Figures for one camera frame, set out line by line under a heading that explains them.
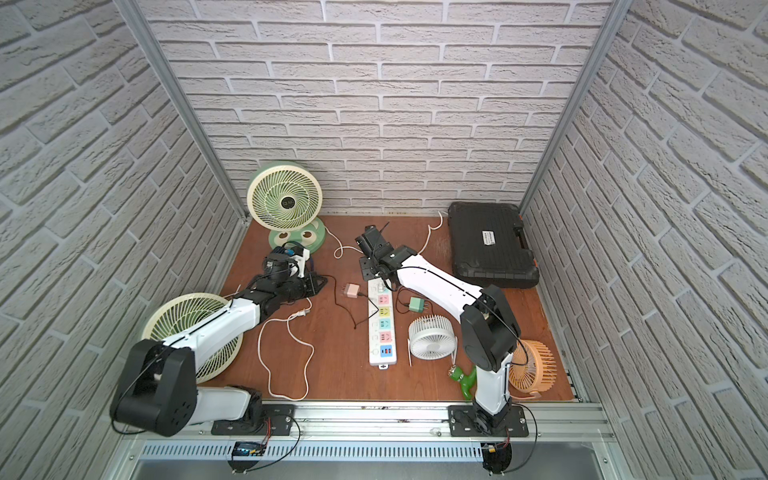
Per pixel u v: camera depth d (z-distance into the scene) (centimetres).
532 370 73
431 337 76
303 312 91
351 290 96
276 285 68
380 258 64
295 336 88
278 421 73
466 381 78
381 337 85
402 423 76
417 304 92
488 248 100
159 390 42
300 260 80
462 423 74
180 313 74
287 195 90
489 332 47
